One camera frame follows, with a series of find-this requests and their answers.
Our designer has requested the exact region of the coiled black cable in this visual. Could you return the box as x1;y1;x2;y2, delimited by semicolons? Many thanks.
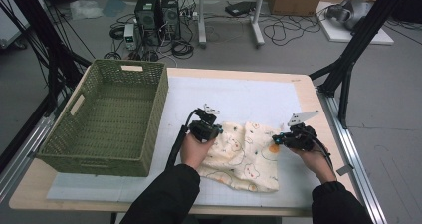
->
108;24;125;41
103;51;123;61
170;39;195;60

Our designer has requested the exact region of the black floor cable tangle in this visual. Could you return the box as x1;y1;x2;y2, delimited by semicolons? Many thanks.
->
262;13;329;48

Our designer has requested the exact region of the wide black computer tower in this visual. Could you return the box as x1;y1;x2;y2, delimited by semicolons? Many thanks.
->
133;0;163;48

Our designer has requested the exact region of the narrow black computer tower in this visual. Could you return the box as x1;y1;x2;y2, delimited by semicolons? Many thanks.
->
160;0;182;41

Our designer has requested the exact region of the cream printed cloth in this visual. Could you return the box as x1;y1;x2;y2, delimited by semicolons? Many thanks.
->
198;119;283;193

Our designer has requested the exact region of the hand-held gripper cable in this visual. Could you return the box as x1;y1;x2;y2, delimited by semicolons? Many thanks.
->
164;108;202;171
310;132;335;172

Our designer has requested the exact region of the left hand-held gripper cable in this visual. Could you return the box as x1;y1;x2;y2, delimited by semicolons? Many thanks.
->
164;108;202;171

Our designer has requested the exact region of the white power strip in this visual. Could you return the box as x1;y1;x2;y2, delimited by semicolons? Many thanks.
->
178;9;199;20

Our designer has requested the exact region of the clear plastic bag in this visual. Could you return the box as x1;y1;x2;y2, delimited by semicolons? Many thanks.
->
69;0;105;21

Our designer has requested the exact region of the grey rounded device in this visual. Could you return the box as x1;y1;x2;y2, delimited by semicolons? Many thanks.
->
324;0;374;31

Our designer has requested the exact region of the white stand leg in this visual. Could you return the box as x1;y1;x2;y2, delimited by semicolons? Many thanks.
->
251;0;267;48
197;0;208;49

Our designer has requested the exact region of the right hand-held gripper cable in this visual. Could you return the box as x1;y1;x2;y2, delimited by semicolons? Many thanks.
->
310;132;335;172

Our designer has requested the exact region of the grey power supply unit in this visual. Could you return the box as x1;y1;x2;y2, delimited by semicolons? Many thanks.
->
123;23;139;52

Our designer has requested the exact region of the blue sheet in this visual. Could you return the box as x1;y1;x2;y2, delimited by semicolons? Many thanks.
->
103;0;129;18

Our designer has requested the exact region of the grey bracket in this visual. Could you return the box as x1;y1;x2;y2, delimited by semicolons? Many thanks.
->
336;163;355;177

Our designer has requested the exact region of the white cabinet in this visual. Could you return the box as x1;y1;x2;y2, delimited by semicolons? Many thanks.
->
0;0;32;50

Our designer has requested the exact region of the person's right hand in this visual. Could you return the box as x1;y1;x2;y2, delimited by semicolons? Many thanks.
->
289;141;338;185

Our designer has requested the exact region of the black flat box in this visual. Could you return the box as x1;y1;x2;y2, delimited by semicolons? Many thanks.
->
224;0;257;18

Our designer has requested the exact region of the person's left hand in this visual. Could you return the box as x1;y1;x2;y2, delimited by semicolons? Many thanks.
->
179;132;217;172

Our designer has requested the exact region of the small cardboard box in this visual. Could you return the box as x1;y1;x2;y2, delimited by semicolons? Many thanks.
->
267;0;327;18

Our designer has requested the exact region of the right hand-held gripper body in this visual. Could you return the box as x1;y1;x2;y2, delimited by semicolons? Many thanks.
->
283;110;321;152

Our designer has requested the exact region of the aluminium rail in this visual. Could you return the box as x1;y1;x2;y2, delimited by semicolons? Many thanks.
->
0;113;56;202
316;88;389;224

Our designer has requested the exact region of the white floor board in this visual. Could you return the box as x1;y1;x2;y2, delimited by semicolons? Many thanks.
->
316;1;395;46

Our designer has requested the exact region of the black frame post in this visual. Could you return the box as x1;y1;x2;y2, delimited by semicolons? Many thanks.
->
308;0;412;130
0;0;94;173

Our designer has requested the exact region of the white grid mat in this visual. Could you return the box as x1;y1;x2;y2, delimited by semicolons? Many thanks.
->
46;75;321;209

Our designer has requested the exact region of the green woven basket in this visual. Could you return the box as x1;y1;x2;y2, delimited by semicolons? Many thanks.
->
35;58;170;178

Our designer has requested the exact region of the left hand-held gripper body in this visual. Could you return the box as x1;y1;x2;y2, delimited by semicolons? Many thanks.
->
188;104;221;144

